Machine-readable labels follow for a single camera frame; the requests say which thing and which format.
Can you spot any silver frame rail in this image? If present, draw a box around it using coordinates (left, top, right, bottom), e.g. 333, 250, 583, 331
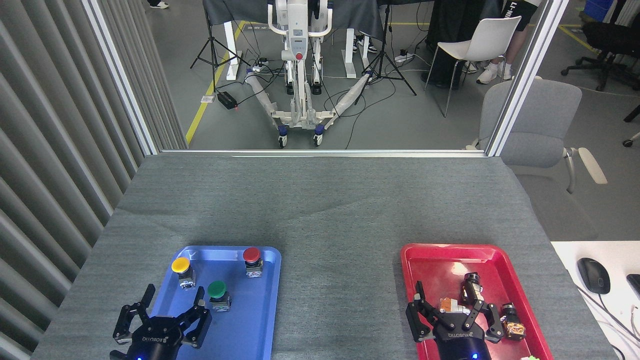
160, 148, 488, 158

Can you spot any white desk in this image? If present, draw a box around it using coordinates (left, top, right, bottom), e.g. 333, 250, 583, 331
550, 241, 640, 360

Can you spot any silver frame post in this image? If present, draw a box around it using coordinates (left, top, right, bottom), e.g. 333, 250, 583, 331
82, 0, 160, 156
485, 0, 571, 157

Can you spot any white plastic chair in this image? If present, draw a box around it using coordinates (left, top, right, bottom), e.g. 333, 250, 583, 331
425, 16, 522, 118

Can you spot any grey office chair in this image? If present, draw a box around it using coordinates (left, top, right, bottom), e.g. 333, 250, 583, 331
466, 77, 608, 196

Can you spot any white wheeled stand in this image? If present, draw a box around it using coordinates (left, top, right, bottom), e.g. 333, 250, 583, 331
245, 0, 373, 148

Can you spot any black tripod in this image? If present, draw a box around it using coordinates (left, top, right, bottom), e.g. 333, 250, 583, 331
355, 0, 417, 106
190, 0, 251, 94

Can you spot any table with dark cloth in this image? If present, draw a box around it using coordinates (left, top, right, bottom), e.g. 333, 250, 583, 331
202, 0, 386, 81

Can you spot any orange and white switch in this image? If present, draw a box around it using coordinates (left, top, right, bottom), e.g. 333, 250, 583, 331
439, 297, 471, 316

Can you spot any grey table cloth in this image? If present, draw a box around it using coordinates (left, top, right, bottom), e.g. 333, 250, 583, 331
30, 152, 618, 360

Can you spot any red push button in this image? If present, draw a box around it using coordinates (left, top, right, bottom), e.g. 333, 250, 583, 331
242, 247, 264, 279

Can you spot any black office chair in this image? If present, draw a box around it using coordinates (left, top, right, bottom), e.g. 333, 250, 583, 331
561, 0, 640, 92

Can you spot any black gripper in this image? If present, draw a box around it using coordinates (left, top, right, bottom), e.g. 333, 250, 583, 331
110, 284, 213, 360
405, 281, 505, 360

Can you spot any office chair base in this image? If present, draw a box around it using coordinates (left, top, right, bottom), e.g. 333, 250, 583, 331
622, 104, 640, 148

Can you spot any grey slatted partition panel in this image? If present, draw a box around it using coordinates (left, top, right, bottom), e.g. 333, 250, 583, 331
0, 0, 188, 360

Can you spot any blue plastic tray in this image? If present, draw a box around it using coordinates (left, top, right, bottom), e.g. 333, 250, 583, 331
134, 245, 282, 360

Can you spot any green push button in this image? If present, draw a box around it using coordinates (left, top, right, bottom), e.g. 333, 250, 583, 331
207, 280, 232, 313

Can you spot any black switch with orange base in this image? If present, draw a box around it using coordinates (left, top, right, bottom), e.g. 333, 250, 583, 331
501, 302, 527, 341

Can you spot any red plastic tray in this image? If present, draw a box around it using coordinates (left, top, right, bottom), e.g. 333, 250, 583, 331
400, 243, 555, 360

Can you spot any black draped cloth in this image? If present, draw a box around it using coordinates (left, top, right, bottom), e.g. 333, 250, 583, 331
421, 0, 503, 90

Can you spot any blue bin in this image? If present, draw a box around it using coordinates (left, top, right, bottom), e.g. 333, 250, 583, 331
584, 0, 615, 23

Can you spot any yellow push button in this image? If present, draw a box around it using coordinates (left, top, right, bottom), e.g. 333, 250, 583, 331
171, 257, 196, 291

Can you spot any black knob switch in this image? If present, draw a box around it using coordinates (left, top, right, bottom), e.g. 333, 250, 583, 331
460, 272, 484, 306

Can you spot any black computer mouse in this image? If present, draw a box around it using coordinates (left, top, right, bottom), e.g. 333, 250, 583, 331
576, 257, 611, 295

